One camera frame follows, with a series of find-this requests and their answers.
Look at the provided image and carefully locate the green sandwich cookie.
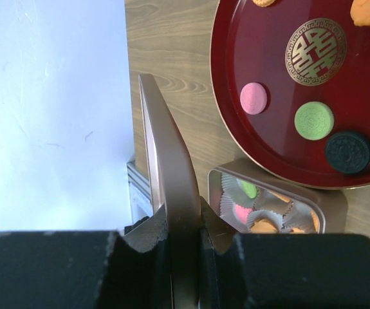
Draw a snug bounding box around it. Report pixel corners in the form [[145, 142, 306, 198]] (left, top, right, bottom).
[[239, 180, 259, 200], [294, 101, 335, 140]]

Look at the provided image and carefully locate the red round tray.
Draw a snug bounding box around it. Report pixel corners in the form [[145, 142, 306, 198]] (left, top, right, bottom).
[[210, 1, 370, 189]]

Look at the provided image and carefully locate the tin lid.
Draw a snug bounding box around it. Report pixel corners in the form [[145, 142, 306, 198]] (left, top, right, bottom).
[[138, 73, 237, 309]]

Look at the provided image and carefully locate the orange round cookie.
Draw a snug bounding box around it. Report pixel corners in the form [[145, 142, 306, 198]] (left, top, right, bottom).
[[252, 0, 277, 8], [290, 227, 306, 234]]

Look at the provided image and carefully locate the black sandwich cookie lower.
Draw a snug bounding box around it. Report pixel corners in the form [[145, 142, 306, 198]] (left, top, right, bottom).
[[324, 131, 370, 174]]

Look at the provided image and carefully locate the orange swirl cookie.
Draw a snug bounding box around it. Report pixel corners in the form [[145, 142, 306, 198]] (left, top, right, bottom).
[[250, 219, 279, 234]]

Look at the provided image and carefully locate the square cookie tin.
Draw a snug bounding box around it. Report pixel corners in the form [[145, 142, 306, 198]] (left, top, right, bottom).
[[208, 159, 348, 234]]

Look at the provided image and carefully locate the tan waffle biscuit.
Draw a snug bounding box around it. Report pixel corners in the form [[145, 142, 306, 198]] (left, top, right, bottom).
[[310, 211, 320, 233]]

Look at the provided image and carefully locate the orange fish cookie lower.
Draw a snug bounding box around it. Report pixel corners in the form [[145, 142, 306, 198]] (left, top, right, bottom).
[[350, 0, 370, 26]]

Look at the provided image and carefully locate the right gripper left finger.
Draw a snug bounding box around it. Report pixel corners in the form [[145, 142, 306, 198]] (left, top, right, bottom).
[[0, 210, 172, 308]]

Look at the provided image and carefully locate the tan round biscuit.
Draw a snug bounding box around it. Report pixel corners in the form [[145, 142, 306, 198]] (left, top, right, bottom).
[[268, 191, 291, 203]]

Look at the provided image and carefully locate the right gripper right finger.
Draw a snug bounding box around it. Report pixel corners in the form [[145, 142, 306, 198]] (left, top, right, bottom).
[[199, 200, 370, 308]]

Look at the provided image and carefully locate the pink sandwich cookie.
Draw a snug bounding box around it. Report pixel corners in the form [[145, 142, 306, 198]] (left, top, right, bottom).
[[239, 82, 268, 115], [234, 204, 253, 225]]

